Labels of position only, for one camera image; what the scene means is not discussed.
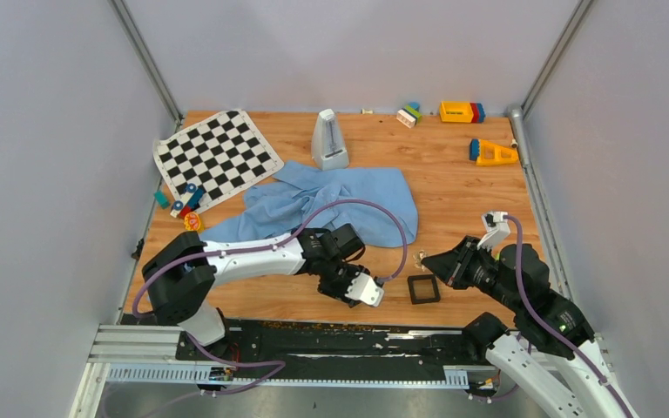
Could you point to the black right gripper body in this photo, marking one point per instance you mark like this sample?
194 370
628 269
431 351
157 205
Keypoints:
482 278

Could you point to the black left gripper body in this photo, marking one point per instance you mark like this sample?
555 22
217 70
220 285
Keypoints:
335 280

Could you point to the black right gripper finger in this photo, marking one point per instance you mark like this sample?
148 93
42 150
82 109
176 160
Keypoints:
445 266
467 246

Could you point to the gold leaf brooch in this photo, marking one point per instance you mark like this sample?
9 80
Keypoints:
419 257

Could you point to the light blue shirt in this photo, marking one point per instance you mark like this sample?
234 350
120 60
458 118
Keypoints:
299 190

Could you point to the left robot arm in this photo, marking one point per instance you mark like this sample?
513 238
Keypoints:
178 278

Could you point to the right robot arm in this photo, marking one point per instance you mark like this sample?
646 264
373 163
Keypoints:
555 356

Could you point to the white metronome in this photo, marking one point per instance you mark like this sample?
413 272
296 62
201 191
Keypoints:
328 147

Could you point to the yellow blue toy wedge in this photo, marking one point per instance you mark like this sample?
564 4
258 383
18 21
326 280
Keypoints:
485 153

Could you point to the grey pipe in corner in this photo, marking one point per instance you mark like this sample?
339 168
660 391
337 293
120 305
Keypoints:
515 114

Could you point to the white green blue blocks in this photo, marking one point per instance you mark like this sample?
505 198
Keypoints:
409 115

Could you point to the black white checkerboard mat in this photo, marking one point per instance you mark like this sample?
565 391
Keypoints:
222 155

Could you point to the yellow round toy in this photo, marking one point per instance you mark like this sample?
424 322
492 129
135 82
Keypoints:
193 222

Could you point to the teal small block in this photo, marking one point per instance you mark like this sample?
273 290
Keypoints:
161 199

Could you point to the right black square frame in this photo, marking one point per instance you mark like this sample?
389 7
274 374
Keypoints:
423 289

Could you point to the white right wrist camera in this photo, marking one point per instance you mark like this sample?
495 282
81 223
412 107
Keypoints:
496 227

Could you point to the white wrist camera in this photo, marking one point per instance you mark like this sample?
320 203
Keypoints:
496 227
365 289

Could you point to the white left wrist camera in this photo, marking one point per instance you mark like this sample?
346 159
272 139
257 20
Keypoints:
365 289

